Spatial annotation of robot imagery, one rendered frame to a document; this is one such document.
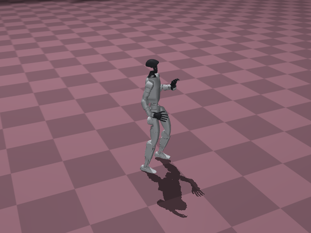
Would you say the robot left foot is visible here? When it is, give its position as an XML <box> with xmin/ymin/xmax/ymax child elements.
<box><xmin>155</xmin><ymin>151</ymin><xmax>170</xmax><ymax>159</ymax></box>

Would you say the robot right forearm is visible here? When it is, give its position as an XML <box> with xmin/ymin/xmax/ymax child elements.
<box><xmin>141</xmin><ymin>100</ymin><xmax>154</xmax><ymax>117</ymax></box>

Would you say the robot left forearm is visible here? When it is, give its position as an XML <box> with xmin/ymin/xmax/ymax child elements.
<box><xmin>162</xmin><ymin>84</ymin><xmax>176</xmax><ymax>91</ymax></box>

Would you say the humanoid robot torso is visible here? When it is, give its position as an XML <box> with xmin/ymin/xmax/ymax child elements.
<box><xmin>145</xmin><ymin>74</ymin><xmax>161</xmax><ymax>113</ymax></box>

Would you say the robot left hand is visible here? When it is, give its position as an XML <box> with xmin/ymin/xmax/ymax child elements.
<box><xmin>170</xmin><ymin>79</ymin><xmax>179</xmax><ymax>90</ymax></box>

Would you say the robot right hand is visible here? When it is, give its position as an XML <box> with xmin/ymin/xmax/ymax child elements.
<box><xmin>153</xmin><ymin>111</ymin><xmax>168</xmax><ymax>122</ymax></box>

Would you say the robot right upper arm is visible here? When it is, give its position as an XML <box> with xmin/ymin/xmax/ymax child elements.
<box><xmin>142</xmin><ymin>80</ymin><xmax>154</xmax><ymax>105</ymax></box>

